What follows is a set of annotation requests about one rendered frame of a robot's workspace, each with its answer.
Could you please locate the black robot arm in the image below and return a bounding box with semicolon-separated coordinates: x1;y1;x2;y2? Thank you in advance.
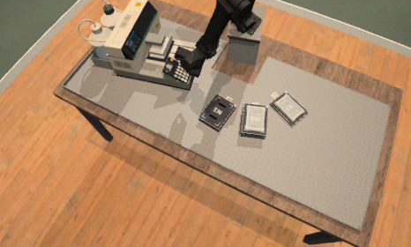
174;0;262;71

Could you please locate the white flexible hose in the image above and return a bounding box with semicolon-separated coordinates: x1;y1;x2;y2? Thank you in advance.
103;0;123;12

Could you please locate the dark grey l-shaped raised edge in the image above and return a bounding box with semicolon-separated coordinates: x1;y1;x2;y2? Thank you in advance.
62;49;119;116

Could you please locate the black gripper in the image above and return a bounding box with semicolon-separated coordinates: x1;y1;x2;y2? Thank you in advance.
187;63;204;78

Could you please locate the white bottle with black cap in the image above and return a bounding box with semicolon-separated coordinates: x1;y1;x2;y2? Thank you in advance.
101;4;122;31

